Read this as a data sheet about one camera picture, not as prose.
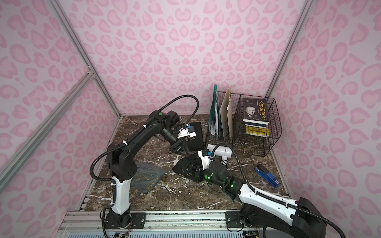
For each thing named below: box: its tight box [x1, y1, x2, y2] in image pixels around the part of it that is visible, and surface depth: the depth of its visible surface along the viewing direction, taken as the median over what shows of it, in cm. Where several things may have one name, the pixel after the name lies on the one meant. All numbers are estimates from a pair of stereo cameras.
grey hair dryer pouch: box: [130, 161, 169, 194], surface depth 84 cm
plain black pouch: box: [172, 153, 204, 183], surface depth 75 cm
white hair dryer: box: [206, 143, 232, 166], surface depth 94 cm
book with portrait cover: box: [242, 98, 270, 125], surface depth 93 cm
